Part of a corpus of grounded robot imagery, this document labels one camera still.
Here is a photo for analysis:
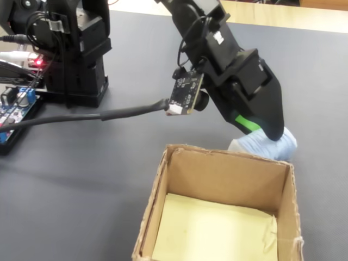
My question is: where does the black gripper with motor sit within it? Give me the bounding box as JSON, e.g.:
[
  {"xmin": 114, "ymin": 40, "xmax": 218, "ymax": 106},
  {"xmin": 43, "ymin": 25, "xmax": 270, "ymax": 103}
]
[{"xmin": 202, "ymin": 48, "xmax": 285, "ymax": 141}]

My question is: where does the light blue cloth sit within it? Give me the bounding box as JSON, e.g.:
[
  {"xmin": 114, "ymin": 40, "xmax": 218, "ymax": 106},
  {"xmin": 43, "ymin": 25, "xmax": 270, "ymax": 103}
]
[{"xmin": 227, "ymin": 127, "xmax": 297, "ymax": 161}]

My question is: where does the open cardboard box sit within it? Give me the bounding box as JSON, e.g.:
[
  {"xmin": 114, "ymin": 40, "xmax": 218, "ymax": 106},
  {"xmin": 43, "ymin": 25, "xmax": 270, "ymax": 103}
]
[{"xmin": 132, "ymin": 144, "xmax": 304, "ymax": 261}]

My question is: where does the yellow paper box liner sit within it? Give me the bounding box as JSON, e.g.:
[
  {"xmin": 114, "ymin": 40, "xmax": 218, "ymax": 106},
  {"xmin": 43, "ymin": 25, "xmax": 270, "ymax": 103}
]
[{"xmin": 151, "ymin": 192, "xmax": 278, "ymax": 261}]

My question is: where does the grey table mat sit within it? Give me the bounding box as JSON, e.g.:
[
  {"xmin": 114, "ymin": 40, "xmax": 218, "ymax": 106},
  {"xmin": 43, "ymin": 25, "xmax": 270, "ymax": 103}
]
[{"xmin": 0, "ymin": 9, "xmax": 348, "ymax": 261}]

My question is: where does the blue USB circuit board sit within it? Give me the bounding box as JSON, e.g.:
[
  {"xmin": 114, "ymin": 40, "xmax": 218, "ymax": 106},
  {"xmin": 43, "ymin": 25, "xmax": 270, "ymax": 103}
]
[{"xmin": 0, "ymin": 86, "xmax": 38, "ymax": 145}]

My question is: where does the black power plug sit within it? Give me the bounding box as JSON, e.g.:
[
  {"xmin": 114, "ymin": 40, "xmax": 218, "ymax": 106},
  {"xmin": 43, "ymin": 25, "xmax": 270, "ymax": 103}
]
[{"xmin": 0, "ymin": 34, "xmax": 29, "ymax": 45}]

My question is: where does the black camera circuit board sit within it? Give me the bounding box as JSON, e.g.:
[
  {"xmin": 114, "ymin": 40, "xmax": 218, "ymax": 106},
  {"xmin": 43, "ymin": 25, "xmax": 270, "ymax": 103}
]
[{"xmin": 165, "ymin": 69, "xmax": 209, "ymax": 117}]

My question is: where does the thin black wire loop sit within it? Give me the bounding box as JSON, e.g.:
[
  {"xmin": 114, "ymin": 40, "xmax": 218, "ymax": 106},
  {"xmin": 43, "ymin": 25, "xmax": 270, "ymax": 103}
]
[{"xmin": 177, "ymin": 15, "xmax": 212, "ymax": 69}]

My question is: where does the thick black camera cable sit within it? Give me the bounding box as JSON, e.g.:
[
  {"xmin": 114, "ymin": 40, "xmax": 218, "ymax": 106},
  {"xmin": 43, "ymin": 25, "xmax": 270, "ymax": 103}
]
[{"xmin": 0, "ymin": 98, "xmax": 171, "ymax": 134}]

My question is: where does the black servo cable bundle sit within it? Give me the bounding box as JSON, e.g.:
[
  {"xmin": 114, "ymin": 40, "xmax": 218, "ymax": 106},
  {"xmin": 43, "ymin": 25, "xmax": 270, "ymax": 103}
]
[{"xmin": 26, "ymin": 10, "xmax": 72, "ymax": 108}]

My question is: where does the clear plastic cable clip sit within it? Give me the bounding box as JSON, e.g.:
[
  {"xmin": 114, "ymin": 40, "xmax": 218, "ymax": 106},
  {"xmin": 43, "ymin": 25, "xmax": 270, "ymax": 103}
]
[{"xmin": 47, "ymin": 18, "xmax": 69, "ymax": 34}]

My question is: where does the white cable by controller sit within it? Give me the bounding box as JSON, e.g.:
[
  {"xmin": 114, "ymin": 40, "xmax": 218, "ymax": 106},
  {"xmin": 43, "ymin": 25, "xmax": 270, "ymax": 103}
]
[{"xmin": 0, "ymin": 51, "xmax": 36, "ymax": 63}]

